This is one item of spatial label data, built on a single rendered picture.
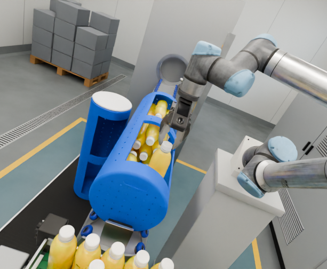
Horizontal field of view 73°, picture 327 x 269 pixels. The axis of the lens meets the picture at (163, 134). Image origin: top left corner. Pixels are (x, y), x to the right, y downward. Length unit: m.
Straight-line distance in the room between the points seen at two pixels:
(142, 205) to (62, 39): 3.94
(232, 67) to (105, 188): 0.55
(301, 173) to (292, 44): 5.34
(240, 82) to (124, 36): 5.62
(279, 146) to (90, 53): 3.70
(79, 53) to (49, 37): 0.57
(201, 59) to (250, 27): 5.13
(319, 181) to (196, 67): 0.44
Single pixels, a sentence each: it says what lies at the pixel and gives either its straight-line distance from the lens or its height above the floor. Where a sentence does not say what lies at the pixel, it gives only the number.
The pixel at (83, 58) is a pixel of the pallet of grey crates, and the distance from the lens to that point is 4.33.
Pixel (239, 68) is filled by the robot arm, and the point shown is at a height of 1.64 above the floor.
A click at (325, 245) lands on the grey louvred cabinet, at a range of 2.34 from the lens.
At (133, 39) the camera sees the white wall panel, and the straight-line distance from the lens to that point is 6.07.
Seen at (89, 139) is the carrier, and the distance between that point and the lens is 1.67.
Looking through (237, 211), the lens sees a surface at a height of 1.04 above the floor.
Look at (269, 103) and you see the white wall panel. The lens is 6.16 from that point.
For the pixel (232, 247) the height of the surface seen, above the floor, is 0.81.
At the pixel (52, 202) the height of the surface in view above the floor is 0.15.
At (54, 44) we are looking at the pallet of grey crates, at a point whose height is 0.50.
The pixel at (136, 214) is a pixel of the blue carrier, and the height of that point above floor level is 1.06.
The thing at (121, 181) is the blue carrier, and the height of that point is 1.19.
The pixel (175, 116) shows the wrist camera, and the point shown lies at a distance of 0.66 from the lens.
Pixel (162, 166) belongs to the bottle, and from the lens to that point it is 0.80.
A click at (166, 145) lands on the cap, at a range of 0.77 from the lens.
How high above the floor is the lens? 1.71
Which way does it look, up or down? 29 degrees down
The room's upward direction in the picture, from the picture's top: 22 degrees clockwise
